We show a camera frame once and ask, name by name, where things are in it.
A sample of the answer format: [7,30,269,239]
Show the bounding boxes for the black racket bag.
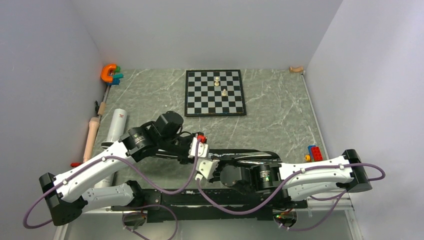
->
[153,148,282,167]

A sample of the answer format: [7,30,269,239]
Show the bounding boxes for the white shuttlecock tube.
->
[94,108,128,188]

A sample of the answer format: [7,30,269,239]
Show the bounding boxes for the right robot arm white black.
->
[209,149,372,208]

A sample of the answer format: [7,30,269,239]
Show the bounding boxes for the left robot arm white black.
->
[39,111,208,226]

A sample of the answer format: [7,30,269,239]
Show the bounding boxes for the black white chessboard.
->
[184,69,247,117]

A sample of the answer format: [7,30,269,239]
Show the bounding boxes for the white chess piece back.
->
[214,76,220,87]

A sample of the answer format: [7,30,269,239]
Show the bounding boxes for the colourful toy brick train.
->
[304,145,324,162]

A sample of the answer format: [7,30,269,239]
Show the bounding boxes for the beige toy microphone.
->
[83,117,100,163]

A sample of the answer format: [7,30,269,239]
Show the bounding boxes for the teal blue toy blocks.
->
[110,65,124,86]

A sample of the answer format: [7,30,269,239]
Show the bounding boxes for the orange C-shaped toy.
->
[100,63,117,83]

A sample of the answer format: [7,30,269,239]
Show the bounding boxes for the red clamp knob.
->
[70,162,82,168]

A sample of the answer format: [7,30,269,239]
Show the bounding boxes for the wooden arch block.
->
[288,66,304,73]

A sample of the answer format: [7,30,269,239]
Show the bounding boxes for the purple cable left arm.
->
[22,139,203,240]

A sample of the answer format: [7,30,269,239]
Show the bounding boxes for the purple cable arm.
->
[195,162,387,232]
[22,139,203,240]

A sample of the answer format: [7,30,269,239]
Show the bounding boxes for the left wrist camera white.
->
[188,133,210,158]

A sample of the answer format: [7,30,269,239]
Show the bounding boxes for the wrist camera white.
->
[188,133,210,158]
[194,159,220,181]

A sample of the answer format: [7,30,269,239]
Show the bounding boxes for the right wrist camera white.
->
[194,159,220,181]

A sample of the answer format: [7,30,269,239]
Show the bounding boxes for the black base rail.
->
[110,187,309,223]

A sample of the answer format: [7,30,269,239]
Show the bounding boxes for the small beige handled tool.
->
[94,101,106,116]

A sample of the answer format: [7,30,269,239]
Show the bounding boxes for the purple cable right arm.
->
[195,162,387,232]

